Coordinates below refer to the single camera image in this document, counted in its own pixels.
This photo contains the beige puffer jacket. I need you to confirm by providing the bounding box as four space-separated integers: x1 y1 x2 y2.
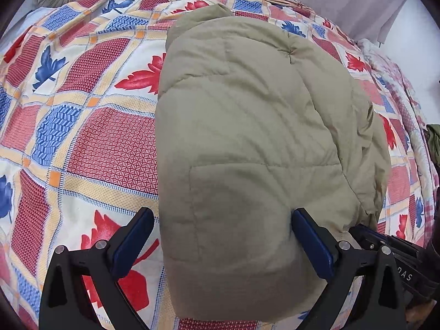
155 4 391 323

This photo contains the leaf patterned bed cover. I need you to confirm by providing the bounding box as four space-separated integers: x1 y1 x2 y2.
1 0 424 329

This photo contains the pile of hanging clothes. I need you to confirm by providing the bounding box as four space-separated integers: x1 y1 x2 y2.
424 124 440 172

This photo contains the checked pink quilt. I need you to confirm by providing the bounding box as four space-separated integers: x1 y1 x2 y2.
358 39 439 246

